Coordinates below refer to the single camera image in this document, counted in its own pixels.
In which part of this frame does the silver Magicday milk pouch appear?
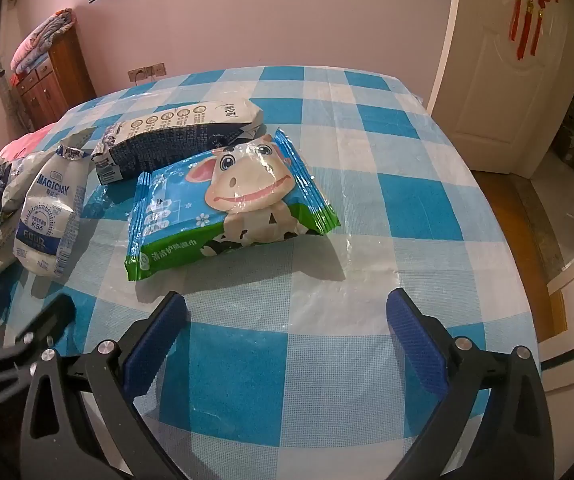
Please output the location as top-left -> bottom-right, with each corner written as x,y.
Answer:
12,128 -> 94,278

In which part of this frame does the dark blue white carton bag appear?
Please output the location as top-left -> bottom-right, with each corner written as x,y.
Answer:
92,99 -> 264,185

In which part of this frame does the cow wet wipes pack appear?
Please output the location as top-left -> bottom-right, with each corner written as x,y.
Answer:
124,130 -> 340,282

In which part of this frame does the grey white foil bag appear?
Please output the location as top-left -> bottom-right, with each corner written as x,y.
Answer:
0,151 -> 52,274

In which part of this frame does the blue white checkered tablecloth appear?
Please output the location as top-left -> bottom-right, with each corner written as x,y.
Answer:
0,66 -> 536,479

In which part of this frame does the pink heart bedspread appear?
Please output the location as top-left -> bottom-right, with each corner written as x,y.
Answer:
0,122 -> 56,162

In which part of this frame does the brown wooden cabinet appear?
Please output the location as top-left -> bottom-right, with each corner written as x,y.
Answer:
14,27 -> 97,130

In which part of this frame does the white room door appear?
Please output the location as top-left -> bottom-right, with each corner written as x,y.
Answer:
428,0 -> 574,178

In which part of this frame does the folded pink blanket stack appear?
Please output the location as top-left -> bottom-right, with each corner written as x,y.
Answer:
10,8 -> 75,74

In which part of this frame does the grey plaid curtain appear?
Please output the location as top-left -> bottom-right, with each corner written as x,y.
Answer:
0,0 -> 31,131

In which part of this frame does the wall power socket strip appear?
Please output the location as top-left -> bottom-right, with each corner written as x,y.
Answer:
127,63 -> 166,84

